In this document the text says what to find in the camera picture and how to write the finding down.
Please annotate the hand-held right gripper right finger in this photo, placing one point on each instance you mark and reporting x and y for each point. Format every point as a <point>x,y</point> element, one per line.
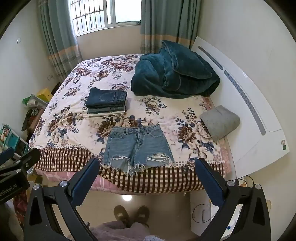
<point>209,183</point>

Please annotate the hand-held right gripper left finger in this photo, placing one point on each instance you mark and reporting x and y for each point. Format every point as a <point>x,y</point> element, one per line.
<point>85,183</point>

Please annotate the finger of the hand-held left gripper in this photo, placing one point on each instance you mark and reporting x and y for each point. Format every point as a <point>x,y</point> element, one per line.
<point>7,154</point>
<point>30,158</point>

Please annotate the light blue denim shorts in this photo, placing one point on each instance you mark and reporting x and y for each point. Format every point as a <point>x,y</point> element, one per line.
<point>136,146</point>

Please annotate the pale folded pants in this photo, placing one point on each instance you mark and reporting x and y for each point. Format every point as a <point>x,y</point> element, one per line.
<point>106,115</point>

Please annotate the teal and white rack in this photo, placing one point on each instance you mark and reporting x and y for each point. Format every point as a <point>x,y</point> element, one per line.
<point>11,139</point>

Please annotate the red patterned cloth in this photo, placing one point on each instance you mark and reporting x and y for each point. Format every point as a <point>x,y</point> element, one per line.
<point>19,208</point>

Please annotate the pink plaid bed sheet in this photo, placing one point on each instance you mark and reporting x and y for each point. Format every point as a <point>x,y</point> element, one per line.
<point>57,176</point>

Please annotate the dark cloth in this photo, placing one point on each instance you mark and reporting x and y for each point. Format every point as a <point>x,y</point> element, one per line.
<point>29,117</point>

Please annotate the brown slipper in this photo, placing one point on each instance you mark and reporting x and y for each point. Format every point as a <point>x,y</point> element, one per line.
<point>121,215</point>
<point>141,216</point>

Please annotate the white storage box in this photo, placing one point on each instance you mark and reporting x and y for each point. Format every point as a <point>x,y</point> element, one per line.
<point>38,103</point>

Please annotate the green plastic bag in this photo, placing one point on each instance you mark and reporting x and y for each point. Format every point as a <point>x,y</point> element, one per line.
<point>26,100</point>

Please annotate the bed with floral sheet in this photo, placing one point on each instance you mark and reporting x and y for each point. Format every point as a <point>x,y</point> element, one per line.
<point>74,115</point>

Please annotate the person's legs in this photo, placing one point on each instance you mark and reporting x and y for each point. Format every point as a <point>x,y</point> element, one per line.
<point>124,231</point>

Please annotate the grey folded towel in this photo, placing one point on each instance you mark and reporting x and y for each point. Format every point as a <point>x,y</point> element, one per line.
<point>220,121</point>

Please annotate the yellow box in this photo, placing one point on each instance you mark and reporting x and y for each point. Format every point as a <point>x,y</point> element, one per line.
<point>44,93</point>

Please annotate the white headboard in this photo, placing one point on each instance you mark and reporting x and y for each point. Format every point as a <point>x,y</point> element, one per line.
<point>252,120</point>

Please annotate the grey-blue folded jeans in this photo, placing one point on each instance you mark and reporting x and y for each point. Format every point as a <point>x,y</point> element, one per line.
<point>106,109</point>

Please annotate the dark blue folded jeans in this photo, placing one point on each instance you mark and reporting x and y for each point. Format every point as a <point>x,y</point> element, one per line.
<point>106,97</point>

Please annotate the teal plush blanket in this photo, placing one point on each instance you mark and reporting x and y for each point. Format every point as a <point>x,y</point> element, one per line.
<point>171,74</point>

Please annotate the teal curtain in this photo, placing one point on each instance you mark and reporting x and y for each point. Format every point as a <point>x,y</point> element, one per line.
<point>166,23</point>
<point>59,34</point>

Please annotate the barred window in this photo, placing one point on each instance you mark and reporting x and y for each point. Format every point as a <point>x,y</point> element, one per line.
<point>111,11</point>

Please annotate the white wall socket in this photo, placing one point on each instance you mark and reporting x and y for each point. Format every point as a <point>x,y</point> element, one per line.
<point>50,77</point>

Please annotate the white wall switch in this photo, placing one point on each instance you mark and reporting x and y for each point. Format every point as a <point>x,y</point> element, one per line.
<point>19,40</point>

